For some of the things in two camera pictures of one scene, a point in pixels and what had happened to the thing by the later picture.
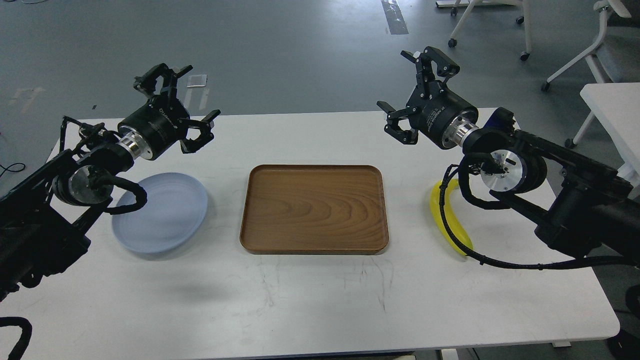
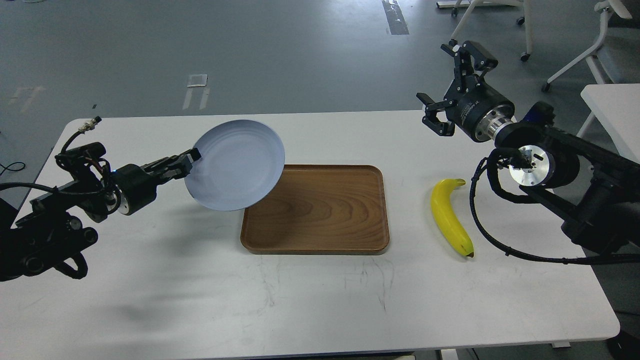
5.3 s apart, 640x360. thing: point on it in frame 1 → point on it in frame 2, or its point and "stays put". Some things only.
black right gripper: x=440 y=114 → x=472 y=105
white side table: x=616 y=107 stays put
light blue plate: x=175 y=206 → x=241 y=161
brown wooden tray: x=314 y=209 stays put
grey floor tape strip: x=395 y=17 stays put
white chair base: x=476 y=5 stays put
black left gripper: x=156 y=125 → x=136 y=189
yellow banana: x=454 y=227 stays put
